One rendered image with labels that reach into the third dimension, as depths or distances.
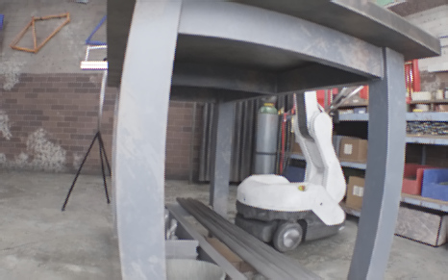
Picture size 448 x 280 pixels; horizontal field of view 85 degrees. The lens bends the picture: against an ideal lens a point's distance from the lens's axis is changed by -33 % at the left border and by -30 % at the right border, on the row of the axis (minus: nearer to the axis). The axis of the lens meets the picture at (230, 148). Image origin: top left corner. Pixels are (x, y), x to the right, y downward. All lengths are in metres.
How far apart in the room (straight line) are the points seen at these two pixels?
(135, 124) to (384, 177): 0.55
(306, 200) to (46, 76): 3.63
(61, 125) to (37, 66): 0.93
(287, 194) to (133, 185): 1.24
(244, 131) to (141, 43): 3.73
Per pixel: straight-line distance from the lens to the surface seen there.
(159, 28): 0.53
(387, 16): 0.68
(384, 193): 0.77
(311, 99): 1.96
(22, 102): 4.48
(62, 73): 4.37
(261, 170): 3.37
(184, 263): 0.98
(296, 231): 1.74
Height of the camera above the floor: 0.59
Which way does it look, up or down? 2 degrees down
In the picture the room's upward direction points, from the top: 3 degrees clockwise
